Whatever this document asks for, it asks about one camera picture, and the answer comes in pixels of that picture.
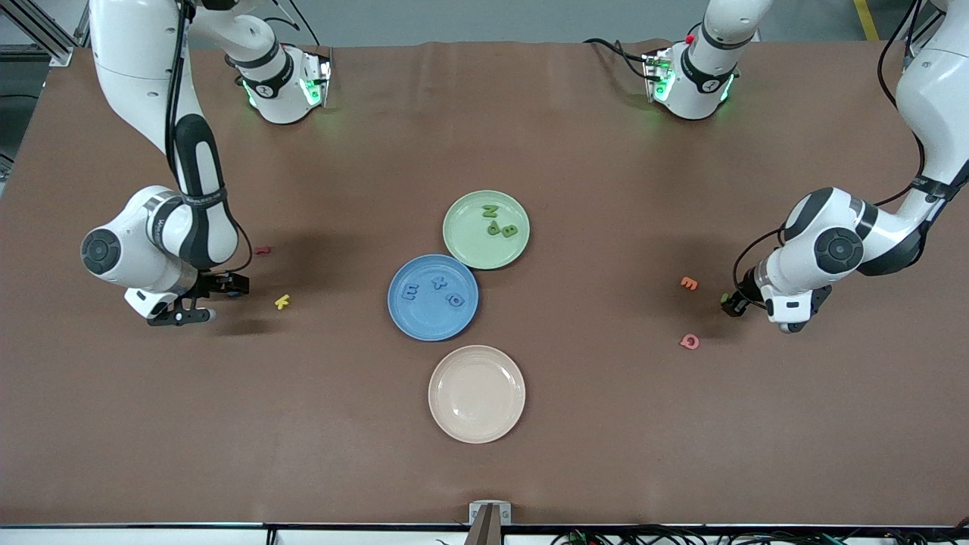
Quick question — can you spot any beige camera post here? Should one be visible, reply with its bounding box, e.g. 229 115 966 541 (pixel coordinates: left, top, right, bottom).
464 506 504 545

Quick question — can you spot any brown table cover mat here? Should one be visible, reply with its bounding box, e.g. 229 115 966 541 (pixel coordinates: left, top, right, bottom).
0 39 969 528

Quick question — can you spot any blue plate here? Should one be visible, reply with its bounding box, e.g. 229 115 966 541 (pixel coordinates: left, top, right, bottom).
388 254 479 342

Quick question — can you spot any beige plate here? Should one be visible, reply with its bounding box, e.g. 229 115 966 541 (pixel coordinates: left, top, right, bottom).
428 345 526 444

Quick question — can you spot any green plate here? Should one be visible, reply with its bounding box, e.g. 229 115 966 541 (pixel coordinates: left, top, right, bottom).
443 190 531 270

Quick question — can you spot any black arm base cable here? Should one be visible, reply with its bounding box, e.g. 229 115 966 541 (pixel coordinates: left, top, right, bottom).
583 36 653 76

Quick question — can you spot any aluminium frame profile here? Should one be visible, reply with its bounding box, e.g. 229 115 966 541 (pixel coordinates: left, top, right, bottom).
0 0 76 67

